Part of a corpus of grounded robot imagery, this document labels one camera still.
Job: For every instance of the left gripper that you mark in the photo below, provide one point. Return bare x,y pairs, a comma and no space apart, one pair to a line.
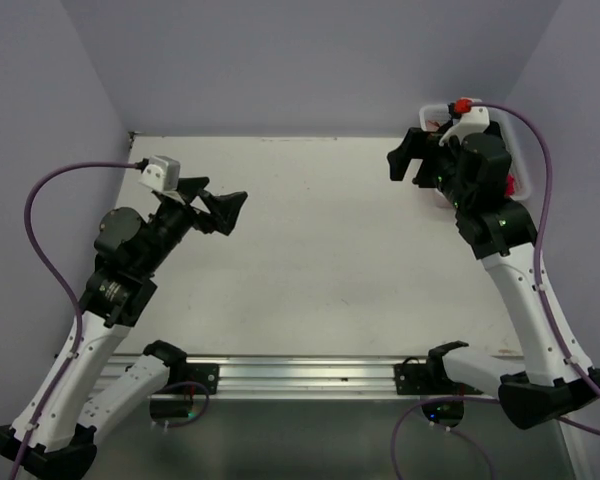
224,209

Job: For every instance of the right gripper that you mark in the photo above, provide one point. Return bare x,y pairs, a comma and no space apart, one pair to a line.
414,146

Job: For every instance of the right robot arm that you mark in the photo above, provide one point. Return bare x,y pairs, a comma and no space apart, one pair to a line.
556,377

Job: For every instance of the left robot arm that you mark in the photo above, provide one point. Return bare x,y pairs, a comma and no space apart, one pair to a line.
58,434

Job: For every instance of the white plastic basket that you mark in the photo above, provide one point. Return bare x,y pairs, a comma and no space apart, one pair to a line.
433,116

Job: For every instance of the red t shirt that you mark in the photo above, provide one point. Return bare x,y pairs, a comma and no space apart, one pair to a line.
511,186

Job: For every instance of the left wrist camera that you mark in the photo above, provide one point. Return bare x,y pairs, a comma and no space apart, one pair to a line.
160,174

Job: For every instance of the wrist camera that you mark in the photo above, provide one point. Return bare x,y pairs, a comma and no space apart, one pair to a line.
467,117
160,174

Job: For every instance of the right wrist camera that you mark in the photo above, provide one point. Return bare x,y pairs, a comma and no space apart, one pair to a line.
467,117

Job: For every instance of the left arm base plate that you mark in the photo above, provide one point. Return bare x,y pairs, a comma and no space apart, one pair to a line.
206,374

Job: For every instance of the aluminium mounting rail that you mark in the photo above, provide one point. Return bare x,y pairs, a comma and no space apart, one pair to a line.
279,378

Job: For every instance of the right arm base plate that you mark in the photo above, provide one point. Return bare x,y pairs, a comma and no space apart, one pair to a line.
414,379

